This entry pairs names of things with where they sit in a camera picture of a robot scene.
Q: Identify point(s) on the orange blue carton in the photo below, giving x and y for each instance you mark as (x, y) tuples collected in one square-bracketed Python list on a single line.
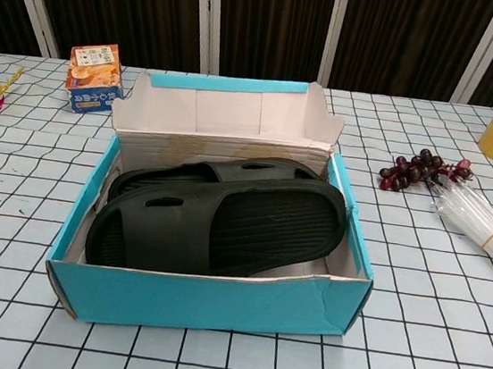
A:
[(93, 80)]

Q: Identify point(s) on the light blue cardboard shoe box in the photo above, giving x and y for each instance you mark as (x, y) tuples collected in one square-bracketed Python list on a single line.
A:
[(196, 304)]

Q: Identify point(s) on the dark red grape bunch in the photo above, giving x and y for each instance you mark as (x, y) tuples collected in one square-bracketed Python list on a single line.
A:
[(405, 172)]

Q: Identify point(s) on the white black checked tablecloth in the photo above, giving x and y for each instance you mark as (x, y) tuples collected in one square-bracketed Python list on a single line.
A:
[(391, 324)]

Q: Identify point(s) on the black rubber slipper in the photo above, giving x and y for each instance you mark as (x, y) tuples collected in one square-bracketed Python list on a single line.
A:
[(268, 227), (239, 172)]

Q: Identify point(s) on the bundle of clear plastic straws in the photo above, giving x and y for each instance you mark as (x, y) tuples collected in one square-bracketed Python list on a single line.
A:
[(484, 223)]

